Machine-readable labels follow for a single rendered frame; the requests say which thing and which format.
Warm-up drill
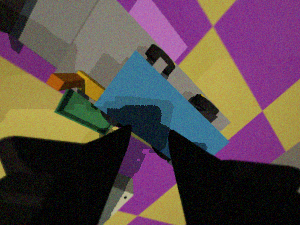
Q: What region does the green tray floor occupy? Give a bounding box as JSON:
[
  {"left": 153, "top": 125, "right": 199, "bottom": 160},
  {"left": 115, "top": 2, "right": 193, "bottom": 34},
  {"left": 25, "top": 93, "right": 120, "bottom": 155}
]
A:
[{"left": 61, "top": 89, "right": 110, "bottom": 131}]

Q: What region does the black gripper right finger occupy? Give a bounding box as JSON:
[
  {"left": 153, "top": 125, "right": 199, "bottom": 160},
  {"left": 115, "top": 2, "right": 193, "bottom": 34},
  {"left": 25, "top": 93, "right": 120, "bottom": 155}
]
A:
[{"left": 168, "top": 130, "right": 300, "bottom": 225}]

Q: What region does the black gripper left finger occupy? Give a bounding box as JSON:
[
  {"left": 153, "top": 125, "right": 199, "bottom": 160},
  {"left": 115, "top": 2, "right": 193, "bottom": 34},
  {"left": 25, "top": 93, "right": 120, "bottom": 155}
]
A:
[{"left": 0, "top": 125, "right": 132, "bottom": 225}]

